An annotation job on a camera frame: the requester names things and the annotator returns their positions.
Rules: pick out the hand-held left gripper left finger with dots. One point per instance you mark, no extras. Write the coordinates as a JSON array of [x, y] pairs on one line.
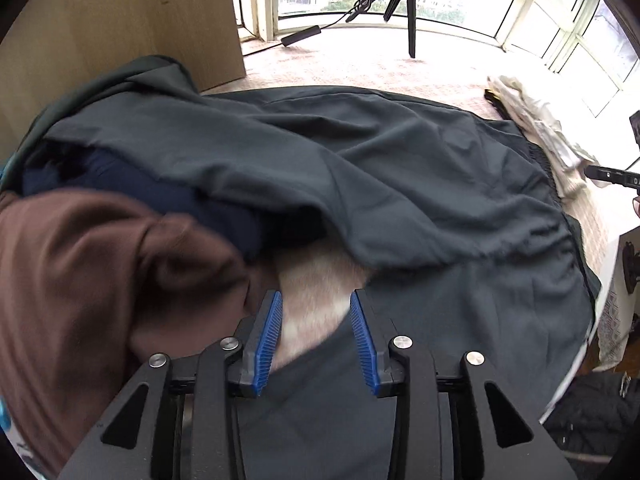
[[267, 345]]

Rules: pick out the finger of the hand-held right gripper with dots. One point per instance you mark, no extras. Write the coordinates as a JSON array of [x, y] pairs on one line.
[[602, 176]]

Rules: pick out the dark grey pants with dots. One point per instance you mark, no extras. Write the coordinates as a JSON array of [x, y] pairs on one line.
[[375, 170]]

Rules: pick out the brown garment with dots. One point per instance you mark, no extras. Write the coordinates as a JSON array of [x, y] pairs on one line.
[[100, 270]]

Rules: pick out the large light wooden board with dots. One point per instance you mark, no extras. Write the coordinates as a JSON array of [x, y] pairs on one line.
[[125, 15]]

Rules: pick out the navy garment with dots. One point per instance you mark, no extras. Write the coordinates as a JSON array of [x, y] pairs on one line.
[[175, 210]]

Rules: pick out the beige knit sweater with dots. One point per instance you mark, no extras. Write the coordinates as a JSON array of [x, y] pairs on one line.
[[570, 185]]

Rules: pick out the black tripod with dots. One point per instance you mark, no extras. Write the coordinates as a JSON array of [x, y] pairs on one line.
[[411, 20]]

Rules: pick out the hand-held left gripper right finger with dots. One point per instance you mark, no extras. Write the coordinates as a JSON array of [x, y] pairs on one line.
[[364, 347]]

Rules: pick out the white garment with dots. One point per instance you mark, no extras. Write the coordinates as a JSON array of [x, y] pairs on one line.
[[530, 105]]

